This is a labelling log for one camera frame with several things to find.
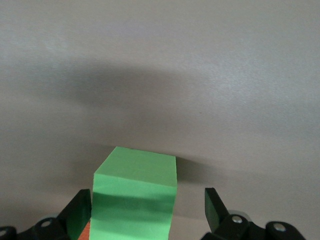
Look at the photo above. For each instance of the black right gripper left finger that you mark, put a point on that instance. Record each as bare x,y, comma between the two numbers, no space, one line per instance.
75,212

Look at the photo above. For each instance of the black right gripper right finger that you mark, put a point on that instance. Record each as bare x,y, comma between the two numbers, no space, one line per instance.
217,212

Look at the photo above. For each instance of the orange foam block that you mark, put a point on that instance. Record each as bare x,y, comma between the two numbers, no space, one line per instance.
86,233

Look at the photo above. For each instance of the green foam block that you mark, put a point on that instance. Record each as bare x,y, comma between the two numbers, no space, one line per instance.
135,175

